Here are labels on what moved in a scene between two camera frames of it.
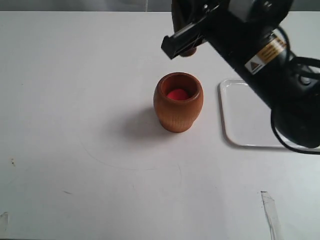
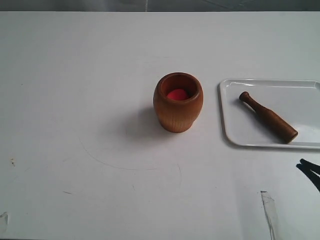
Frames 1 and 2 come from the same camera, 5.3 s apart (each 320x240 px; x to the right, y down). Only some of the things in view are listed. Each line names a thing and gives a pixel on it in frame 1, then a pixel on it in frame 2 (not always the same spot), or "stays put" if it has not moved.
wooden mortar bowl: x=178 y=99 stays put
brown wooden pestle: x=189 y=52 to x=269 y=118
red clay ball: x=178 y=94 stays put
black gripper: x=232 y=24 to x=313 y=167
